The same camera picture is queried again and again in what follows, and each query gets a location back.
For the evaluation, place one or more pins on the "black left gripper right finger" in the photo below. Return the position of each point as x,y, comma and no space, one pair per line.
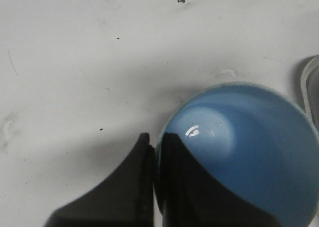
188,196

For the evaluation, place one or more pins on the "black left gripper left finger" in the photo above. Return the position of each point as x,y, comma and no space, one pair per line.
123,199

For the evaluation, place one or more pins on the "light blue plastic cup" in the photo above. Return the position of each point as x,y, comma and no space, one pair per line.
257,144

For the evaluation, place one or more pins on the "silver electronic kitchen scale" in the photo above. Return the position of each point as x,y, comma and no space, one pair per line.
309,84

